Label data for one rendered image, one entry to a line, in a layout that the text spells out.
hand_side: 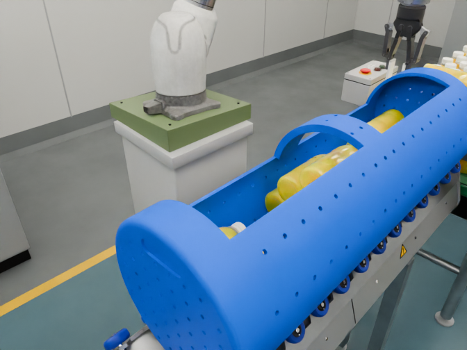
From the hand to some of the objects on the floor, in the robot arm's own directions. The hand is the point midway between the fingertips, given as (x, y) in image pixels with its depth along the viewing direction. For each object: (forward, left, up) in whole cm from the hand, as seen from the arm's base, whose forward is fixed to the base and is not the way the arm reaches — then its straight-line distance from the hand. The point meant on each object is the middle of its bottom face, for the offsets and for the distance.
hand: (397, 72), depth 128 cm
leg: (+17, -11, -116) cm, 118 cm away
